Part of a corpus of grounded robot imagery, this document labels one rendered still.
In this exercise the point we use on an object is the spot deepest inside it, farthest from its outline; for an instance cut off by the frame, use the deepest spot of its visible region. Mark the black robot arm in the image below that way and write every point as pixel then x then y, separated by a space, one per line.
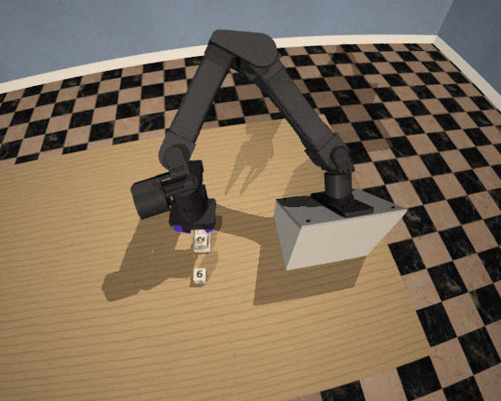
pixel 260 55

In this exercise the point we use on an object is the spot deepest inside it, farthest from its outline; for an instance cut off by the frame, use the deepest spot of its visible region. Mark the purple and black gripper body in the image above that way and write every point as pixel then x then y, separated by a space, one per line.
pixel 194 218

